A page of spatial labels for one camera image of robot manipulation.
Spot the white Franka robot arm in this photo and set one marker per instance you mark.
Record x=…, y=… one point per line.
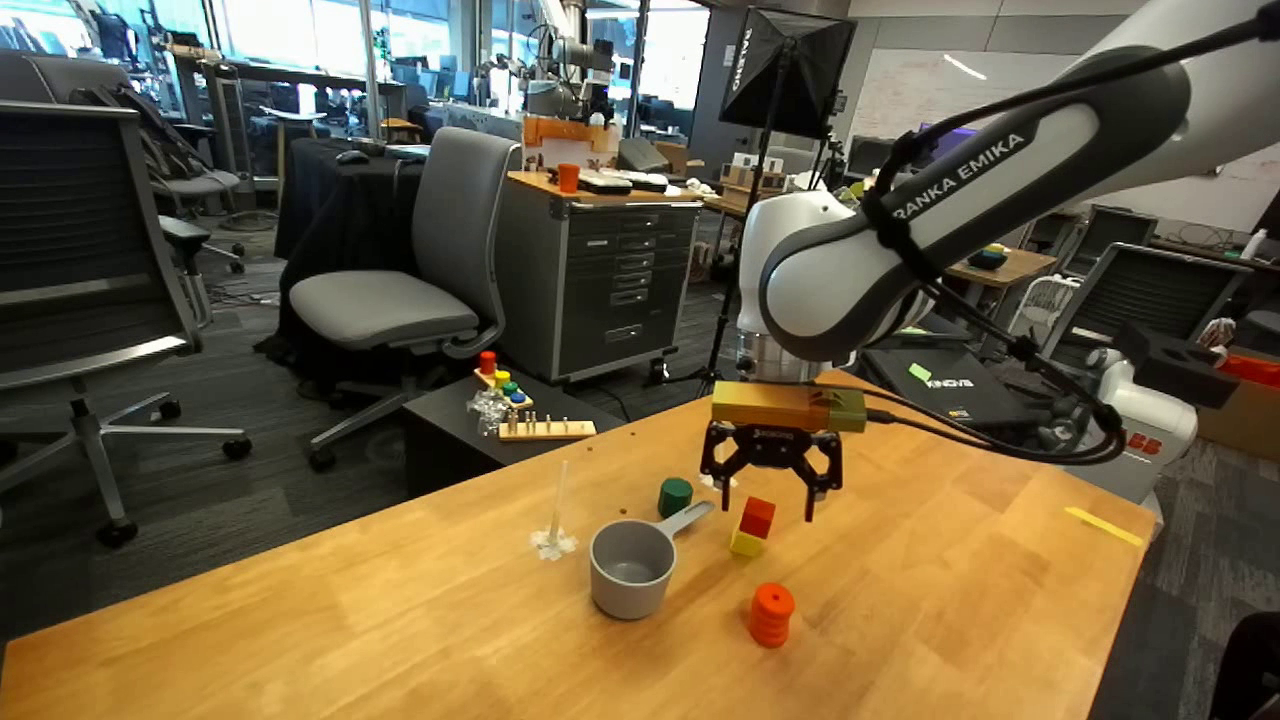
x=825, y=280

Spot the gray drawer cabinet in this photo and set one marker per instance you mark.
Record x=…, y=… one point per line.
x=601, y=280

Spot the wooden block tray toy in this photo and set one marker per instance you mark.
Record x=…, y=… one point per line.
x=547, y=430

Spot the gray office chair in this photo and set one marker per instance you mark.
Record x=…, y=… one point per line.
x=454, y=212

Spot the black covered table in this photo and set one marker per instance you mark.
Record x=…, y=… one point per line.
x=341, y=203

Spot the colourful stacking toy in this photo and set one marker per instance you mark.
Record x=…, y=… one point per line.
x=501, y=387

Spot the orange cube block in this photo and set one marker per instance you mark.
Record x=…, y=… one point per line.
x=757, y=518

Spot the black light stand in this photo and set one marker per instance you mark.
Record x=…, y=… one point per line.
x=725, y=293

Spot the white ABB robot base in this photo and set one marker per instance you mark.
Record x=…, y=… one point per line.
x=1145, y=424

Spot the green octagonal block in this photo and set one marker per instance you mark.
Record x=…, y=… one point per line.
x=673, y=493

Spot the white wall whiteboard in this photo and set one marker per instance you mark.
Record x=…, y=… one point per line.
x=923, y=84

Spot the black softbox light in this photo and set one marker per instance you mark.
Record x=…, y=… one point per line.
x=797, y=76

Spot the black boxy device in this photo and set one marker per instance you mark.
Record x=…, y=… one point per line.
x=1182, y=360

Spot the orange white box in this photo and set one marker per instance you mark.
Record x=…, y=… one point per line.
x=567, y=136

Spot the black mesh office chair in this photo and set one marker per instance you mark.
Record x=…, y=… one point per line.
x=83, y=224

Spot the clear plastic bag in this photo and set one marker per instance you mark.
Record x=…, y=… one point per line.
x=484, y=411

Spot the yellowish wrist camera bar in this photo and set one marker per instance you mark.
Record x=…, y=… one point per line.
x=781, y=405

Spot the brown cardboard box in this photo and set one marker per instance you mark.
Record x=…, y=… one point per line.
x=1245, y=415

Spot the yellow tape strip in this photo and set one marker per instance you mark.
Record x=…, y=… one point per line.
x=1100, y=524

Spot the orange cylinder block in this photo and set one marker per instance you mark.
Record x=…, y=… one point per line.
x=768, y=613

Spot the black case green sticker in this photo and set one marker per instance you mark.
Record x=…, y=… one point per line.
x=955, y=380

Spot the dark flat screen panel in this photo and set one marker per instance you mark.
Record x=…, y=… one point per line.
x=1153, y=303

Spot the orange cup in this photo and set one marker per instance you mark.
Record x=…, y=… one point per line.
x=568, y=178

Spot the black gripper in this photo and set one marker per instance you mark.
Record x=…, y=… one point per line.
x=774, y=447

